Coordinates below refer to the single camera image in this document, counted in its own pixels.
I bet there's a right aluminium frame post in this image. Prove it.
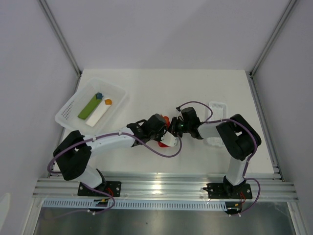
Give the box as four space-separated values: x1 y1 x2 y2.
249 0 299 76

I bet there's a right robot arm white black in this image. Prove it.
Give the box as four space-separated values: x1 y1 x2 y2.
169 107 262 198

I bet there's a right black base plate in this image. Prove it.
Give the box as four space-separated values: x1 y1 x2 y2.
202 182 252 199

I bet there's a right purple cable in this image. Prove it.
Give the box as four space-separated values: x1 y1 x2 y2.
176 101 261 217

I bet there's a large white plastic basket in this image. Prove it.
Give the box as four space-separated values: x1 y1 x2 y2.
55 77 128 134

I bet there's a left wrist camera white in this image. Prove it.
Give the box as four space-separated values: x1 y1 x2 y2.
160 132 178 147

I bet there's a small white perforated tray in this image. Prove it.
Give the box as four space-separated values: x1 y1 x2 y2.
205 100 228 148

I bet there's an aluminium frame post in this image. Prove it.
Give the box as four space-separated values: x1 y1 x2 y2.
249 0 299 76
37 0 82 77

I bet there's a green rolled napkin bundle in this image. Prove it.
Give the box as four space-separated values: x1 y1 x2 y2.
78 93 103 120

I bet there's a left aluminium frame post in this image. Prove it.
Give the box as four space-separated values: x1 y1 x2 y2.
37 0 82 77

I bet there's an orange plastic spoon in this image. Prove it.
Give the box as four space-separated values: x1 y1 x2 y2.
164 116 170 124

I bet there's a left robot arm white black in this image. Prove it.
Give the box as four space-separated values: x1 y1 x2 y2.
53 114 177 196

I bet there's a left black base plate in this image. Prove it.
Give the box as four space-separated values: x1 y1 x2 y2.
77 181 122 197

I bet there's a white slotted cable duct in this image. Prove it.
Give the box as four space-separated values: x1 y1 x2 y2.
42 198 227 211

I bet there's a red paper napkin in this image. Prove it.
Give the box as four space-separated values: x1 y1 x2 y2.
158 141 169 148

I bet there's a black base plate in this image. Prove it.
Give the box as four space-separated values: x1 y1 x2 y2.
202 182 252 199
77 181 122 197

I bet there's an aluminium mounting rail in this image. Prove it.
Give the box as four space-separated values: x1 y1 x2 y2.
33 172 299 202

